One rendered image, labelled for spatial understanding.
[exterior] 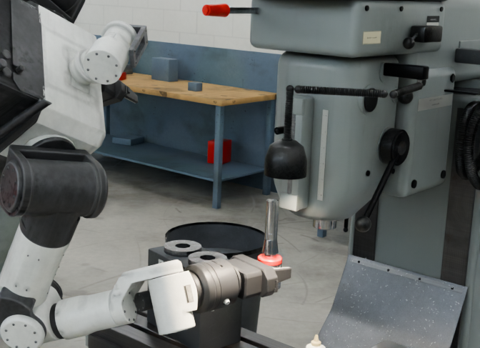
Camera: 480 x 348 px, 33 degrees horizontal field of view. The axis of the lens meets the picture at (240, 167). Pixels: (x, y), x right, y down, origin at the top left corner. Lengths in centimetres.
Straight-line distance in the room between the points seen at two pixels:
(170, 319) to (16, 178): 36
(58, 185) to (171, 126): 653
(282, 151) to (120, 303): 38
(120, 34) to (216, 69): 597
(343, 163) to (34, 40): 59
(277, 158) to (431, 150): 46
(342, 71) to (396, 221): 61
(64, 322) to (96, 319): 6
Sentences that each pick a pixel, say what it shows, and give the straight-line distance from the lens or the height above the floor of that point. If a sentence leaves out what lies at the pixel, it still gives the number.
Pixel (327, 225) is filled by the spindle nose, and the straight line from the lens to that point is 161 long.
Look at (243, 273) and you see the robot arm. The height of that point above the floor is 124.
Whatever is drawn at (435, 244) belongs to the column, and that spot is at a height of 118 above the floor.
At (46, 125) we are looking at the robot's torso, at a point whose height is 151.
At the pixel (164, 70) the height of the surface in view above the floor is 98.
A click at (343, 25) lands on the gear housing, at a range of 141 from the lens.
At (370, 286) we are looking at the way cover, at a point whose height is 104.
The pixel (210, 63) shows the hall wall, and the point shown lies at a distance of 741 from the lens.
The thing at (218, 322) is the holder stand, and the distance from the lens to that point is 186.
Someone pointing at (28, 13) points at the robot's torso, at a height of 168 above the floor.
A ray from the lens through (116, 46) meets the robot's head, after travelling 137.
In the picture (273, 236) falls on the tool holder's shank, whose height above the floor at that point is 129.
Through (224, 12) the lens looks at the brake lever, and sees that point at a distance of 144.
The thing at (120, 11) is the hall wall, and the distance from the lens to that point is 826.
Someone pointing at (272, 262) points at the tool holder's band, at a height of 124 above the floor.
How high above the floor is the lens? 174
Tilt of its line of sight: 13 degrees down
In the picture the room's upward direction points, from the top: 2 degrees clockwise
